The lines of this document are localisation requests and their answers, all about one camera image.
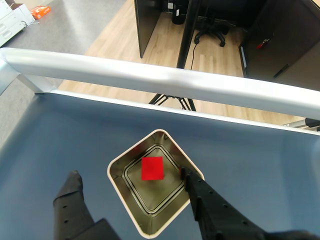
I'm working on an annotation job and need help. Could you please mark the black tripod legs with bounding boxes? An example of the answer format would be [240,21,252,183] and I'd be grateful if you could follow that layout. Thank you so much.
[148,92,197,111]

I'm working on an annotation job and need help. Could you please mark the red tag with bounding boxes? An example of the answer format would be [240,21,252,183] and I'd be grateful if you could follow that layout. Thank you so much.
[255,38,271,50]

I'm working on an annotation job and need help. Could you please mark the white cart tray rim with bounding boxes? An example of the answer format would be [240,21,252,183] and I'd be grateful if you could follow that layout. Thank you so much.
[34,89,320,137]

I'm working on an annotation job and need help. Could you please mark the black bin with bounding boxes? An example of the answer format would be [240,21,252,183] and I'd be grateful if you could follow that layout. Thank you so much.
[171,0,188,25]

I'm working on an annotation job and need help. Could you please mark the beige square metal container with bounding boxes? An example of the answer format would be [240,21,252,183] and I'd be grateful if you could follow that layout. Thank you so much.
[106,128,206,239]

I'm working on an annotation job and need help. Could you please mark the black floor cable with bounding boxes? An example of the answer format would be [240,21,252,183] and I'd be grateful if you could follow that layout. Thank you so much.
[190,42,199,71]

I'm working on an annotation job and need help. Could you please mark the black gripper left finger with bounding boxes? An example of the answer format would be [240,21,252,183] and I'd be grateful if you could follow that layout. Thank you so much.
[53,170,121,240]

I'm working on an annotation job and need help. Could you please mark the dark office partition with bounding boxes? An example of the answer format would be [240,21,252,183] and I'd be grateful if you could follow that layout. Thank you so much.
[238,0,320,90]

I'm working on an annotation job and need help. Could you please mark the white office printer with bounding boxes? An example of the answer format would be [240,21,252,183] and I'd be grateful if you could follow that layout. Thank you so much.
[0,3,36,48]

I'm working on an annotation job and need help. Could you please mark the black office chair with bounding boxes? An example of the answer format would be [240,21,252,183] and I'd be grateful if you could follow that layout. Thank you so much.
[193,9,230,48]

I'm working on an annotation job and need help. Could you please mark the wide black frame post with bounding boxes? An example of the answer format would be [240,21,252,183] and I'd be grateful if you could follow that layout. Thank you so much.
[176,0,200,70]

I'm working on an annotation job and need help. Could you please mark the silver aluminium cart rail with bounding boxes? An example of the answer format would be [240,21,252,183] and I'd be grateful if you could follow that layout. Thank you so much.
[0,47,320,120]

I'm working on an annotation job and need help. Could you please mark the grey metal stand rod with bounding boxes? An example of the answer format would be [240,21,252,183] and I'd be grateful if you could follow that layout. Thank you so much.
[282,117,320,131]

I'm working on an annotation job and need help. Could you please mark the dark partition panel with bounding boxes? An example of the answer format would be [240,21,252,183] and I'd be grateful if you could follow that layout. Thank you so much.
[133,0,166,59]

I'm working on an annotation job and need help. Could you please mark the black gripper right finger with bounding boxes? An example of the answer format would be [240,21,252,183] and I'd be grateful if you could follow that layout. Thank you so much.
[179,167,320,240]

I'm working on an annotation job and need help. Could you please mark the orange box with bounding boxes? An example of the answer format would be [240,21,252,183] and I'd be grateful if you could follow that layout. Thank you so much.
[30,5,52,20]

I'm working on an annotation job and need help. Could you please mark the red cube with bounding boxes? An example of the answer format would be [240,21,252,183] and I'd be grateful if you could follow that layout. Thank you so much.
[140,156,165,182]

